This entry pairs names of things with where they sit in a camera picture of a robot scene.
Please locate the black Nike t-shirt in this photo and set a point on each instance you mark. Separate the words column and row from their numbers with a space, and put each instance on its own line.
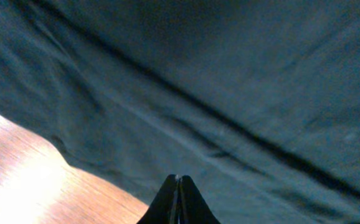
column 258, row 101

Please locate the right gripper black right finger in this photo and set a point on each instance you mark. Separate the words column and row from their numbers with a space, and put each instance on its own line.
column 194, row 209

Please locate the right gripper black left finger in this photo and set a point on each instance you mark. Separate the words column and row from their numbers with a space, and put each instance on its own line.
column 164, row 207

